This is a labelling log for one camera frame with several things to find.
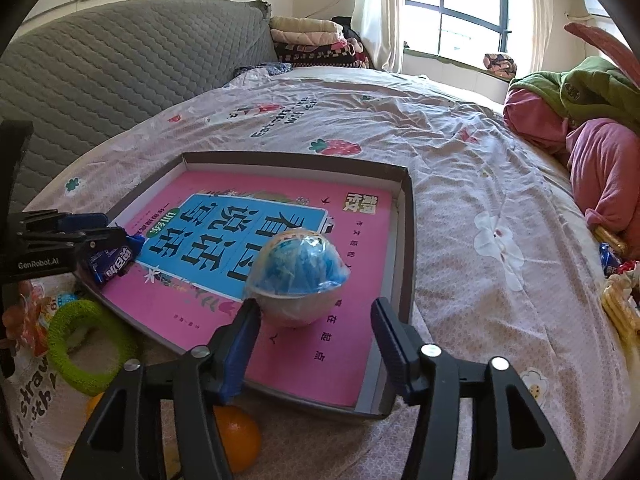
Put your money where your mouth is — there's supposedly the blue capsule egg toy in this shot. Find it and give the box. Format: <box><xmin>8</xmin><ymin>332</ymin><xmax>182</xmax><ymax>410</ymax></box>
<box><xmin>243</xmin><ymin>230</ymin><xmax>353</xmax><ymax>329</ymax></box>

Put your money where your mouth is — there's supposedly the green cloth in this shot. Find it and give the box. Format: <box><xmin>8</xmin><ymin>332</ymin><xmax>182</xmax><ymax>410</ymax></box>
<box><xmin>510</xmin><ymin>55</ymin><xmax>640</xmax><ymax>133</ymax></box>

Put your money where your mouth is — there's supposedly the printed bed sheet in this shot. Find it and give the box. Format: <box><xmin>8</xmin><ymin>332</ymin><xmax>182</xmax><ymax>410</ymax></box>
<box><xmin>0</xmin><ymin>67</ymin><xmax>636</xmax><ymax>480</ymax></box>

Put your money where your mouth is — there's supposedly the pink quilt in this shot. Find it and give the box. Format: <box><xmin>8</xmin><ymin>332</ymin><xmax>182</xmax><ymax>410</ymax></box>
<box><xmin>502</xmin><ymin>87</ymin><xmax>640</xmax><ymax>246</ymax></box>

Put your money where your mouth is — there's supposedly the beige folded blanket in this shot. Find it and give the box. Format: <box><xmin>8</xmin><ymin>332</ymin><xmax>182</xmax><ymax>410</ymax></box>
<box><xmin>269</xmin><ymin>15</ymin><xmax>343</xmax><ymax>35</ymax></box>

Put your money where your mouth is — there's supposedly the dark clothes pile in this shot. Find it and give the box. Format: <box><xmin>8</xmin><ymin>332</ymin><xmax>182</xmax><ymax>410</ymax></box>
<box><xmin>331</xmin><ymin>16</ymin><xmax>371</xmax><ymax>68</ymax></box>

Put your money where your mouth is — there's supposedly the flower print snack packet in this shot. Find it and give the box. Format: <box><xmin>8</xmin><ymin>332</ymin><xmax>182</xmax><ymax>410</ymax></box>
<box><xmin>2</xmin><ymin>280</ymin><xmax>81</xmax><ymax>358</ymax></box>

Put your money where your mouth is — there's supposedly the green fuzzy ring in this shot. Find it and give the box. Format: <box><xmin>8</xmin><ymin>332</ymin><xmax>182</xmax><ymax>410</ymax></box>
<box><xmin>46</xmin><ymin>299</ymin><xmax>141</xmax><ymax>397</ymax></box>

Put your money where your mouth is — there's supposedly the yellow biscuit packet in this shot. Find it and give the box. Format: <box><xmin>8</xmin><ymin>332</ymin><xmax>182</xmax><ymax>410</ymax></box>
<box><xmin>595</xmin><ymin>225</ymin><xmax>640</xmax><ymax>348</ymax></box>

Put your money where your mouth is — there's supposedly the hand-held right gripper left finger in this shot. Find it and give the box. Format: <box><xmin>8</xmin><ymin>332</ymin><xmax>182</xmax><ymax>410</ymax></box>
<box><xmin>65</xmin><ymin>299</ymin><xmax>263</xmax><ymax>480</ymax></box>

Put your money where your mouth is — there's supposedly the floral folded blanket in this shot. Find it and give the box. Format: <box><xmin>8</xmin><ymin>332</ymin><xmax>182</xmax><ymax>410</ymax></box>
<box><xmin>482</xmin><ymin>52</ymin><xmax>518</xmax><ymax>79</ymax></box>

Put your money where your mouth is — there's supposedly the white curtain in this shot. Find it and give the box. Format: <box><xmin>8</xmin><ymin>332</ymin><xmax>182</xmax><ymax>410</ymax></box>
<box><xmin>352</xmin><ymin>0</ymin><xmax>407</xmax><ymax>73</ymax></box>
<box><xmin>505</xmin><ymin>0</ymin><xmax>547</xmax><ymax>77</ymax></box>

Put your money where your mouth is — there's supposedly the grey cardboard box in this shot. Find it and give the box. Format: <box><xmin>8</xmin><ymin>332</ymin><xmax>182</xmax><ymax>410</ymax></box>
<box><xmin>75</xmin><ymin>151</ymin><xmax>417</xmax><ymax>420</ymax></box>

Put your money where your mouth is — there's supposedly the dark checkered folded blanket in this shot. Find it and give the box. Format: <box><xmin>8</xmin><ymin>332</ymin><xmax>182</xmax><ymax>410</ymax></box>
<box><xmin>275</xmin><ymin>42</ymin><xmax>368</xmax><ymax>68</ymax></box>

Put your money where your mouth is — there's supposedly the pink book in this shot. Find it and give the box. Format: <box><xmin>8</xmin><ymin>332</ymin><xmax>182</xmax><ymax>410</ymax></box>
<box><xmin>107</xmin><ymin>170</ymin><xmax>401</xmax><ymax>408</ymax></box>

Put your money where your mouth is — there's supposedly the small blue snack packet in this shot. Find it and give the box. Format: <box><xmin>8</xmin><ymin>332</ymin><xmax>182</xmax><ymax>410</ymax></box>
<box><xmin>600</xmin><ymin>242</ymin><xmax>624</xmax><ymax>277</ymax></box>

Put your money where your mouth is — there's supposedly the blue patterned pillow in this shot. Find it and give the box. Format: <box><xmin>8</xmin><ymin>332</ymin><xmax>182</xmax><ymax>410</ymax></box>
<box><xmin>234</xmin><ymin>61</ymin><xmax>297</xmax><ymax>79</ymax></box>

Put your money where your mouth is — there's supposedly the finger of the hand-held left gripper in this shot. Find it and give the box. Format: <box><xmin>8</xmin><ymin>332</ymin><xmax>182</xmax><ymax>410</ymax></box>
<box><xmin>47</xmin><ymin>227</ymin><xmax>130</xmax><ymax>273</ymax></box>
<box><xmin>15</xmin><ymin>211</ymin><xmax>110</xmax><ymax>235</ymax></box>

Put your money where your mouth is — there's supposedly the grey quilted headboard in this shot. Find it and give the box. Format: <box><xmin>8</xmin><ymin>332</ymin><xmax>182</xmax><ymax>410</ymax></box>
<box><xmin>0</xmin><ymin>0</ymin><xmax>278</xmax><ymax>211</ymax></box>

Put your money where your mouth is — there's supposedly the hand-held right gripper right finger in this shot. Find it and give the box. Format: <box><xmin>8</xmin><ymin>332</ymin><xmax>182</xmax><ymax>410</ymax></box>
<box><xmin>371</xmin><ymin>297</ymin><xmax>571</xmax><ymax>480</ymax></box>

